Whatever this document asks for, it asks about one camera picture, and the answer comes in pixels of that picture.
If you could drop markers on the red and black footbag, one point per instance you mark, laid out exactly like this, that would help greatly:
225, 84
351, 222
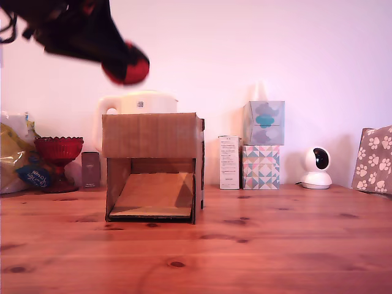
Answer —
138, 67

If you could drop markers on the cardboard dice tower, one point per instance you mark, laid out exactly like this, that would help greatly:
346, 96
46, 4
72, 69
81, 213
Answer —
150, 134

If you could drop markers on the white electric kettle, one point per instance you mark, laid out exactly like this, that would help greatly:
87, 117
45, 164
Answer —
147, 102

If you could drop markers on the red glass footed bowl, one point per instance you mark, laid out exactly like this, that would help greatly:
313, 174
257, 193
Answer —
58, 148

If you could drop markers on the yellow plastic bag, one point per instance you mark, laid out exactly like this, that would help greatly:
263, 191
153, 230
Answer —
13, 153

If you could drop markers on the small dark brown box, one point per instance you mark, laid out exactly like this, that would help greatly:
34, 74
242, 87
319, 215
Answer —
90, 170

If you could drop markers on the white tissue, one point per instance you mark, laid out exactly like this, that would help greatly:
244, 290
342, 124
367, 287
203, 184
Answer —
261, 92

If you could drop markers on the tall white printed box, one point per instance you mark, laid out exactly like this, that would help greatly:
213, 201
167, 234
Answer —
229, 162

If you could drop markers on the grey cloud tissue box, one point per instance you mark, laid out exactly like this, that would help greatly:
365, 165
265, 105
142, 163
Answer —
264, 122

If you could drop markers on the geometric pattern tissue box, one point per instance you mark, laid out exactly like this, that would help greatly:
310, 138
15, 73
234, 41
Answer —
260, 167

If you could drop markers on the paw print fabric bag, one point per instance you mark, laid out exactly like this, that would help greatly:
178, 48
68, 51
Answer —
373, 159

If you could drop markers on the small white round camera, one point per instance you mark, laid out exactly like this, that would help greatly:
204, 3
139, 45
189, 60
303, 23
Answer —
317, 165

